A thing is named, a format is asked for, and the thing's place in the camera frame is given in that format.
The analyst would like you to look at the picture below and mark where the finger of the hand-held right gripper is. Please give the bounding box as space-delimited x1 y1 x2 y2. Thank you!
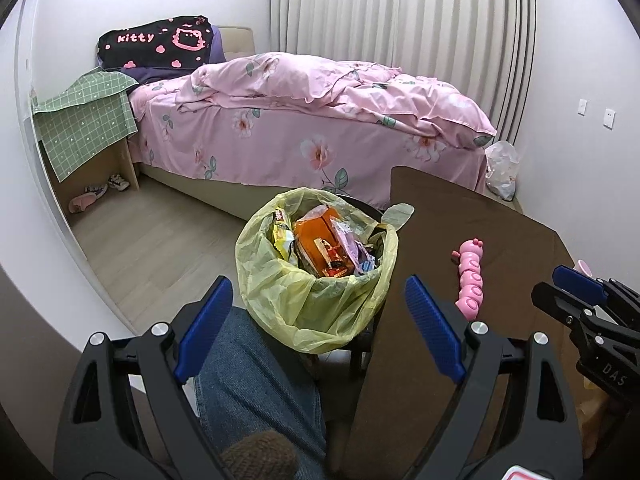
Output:
552 265 640 322
531 282 602 335

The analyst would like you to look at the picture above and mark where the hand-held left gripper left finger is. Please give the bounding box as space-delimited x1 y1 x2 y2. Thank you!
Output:
52 275 235 480

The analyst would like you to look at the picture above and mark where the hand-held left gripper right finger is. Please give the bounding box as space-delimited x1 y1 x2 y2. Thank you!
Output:
404 275 586 480

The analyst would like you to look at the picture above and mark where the magenta snack packet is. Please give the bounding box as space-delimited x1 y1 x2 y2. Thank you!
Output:
334 220 377 275

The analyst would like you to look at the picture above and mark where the red snack packet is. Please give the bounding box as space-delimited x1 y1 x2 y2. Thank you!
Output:
314 237 351 279

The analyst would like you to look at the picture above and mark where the yellow black snack packet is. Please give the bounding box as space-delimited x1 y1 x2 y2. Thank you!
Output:
270 209 299 265

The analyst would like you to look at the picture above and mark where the orange snack packet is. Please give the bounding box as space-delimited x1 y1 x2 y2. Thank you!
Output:
292 205 352 279

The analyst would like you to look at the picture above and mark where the black trash bin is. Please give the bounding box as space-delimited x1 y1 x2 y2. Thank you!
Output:
325 191 398 363

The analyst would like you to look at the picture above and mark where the pink caterpillar toy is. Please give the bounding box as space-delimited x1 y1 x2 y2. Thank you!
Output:
451 239 485 320

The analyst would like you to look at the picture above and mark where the person's leg in jeans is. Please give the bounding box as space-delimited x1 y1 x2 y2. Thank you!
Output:
192 307 329 480

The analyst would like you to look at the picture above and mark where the white plastic bag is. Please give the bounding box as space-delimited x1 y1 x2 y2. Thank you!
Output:
484 141 521 202

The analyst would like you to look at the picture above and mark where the wooden bedside table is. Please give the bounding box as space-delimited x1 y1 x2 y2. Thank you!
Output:
37 142 141 216

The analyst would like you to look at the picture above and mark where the bed with pink floral sheet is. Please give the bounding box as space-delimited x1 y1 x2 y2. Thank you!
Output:
127 52 497 220

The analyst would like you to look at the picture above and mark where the green checked cloth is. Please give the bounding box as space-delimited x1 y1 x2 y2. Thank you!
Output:
31 71 140 184

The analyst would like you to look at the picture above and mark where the pink floral duvet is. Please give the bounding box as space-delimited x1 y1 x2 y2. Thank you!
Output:
187 51 497 149

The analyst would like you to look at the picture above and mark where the beige headboard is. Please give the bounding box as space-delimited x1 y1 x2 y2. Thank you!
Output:
220 25 257 59

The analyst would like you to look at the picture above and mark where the black Hello Kitty pillow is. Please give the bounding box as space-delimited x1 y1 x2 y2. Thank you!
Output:
96 15 215 72

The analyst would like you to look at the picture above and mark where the white pleated curtain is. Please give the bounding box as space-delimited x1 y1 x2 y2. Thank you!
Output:
270 0 538 142

